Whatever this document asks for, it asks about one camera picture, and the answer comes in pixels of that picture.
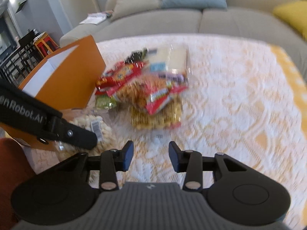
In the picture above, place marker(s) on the green snack packet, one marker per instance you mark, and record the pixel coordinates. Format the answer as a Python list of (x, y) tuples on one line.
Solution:
[(104, 102)]

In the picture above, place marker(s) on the black snack packet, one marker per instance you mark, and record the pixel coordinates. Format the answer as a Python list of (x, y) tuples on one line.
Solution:
[(136, 56)]

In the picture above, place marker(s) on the grey sofa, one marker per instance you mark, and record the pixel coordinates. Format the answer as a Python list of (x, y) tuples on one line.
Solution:
[(250, 19)]

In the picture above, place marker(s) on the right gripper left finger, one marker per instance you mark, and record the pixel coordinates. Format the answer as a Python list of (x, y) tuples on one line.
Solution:
[(114, 161)]

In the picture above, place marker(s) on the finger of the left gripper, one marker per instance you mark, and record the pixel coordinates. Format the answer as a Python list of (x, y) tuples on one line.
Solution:
[(73, 135)]

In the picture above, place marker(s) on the wall shelf with plant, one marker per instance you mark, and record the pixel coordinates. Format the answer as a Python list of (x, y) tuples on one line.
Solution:
[(21, 5)]

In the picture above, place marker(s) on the black dining chair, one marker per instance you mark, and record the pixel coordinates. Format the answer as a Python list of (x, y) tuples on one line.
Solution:
[(18, 65)]

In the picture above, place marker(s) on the orange cardboard box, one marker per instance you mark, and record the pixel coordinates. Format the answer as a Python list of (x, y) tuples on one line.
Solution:
[(63, 80)]

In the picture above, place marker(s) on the clear bag of crackers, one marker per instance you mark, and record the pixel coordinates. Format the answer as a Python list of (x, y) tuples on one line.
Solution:
[(169, 60)]

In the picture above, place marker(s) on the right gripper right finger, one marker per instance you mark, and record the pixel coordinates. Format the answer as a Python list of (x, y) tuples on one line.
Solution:
[(190, 163)]

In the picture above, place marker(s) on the yellow cushion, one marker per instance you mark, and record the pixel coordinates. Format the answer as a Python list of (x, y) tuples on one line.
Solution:
[(294, 14)]

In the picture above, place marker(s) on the white lace tablecloth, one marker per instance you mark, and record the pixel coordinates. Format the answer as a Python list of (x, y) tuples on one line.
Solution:
[(238, 103)]

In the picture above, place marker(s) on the clear tub of nuts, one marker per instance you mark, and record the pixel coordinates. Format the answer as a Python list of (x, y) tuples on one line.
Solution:
[(97, 121)]

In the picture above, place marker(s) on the red snack bag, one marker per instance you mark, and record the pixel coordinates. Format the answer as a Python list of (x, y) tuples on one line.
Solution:
[(115, 78)]

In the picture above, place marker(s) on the yellow pasta snack bag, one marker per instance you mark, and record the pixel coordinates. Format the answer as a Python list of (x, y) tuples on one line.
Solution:
[(168, 117)]

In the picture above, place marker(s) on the beige door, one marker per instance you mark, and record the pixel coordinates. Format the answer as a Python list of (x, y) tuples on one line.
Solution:
[(79, 0)]

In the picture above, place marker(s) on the open magazine on sofa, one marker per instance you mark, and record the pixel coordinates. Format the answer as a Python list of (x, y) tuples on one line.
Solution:
[(97, 18)]

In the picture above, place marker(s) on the orange stick snack bag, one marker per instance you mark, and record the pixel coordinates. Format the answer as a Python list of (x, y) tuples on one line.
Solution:
[(148, 93)]

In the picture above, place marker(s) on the yellow checkered tablecloth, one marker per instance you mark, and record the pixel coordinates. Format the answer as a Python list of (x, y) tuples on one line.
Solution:
[(295, 81)]

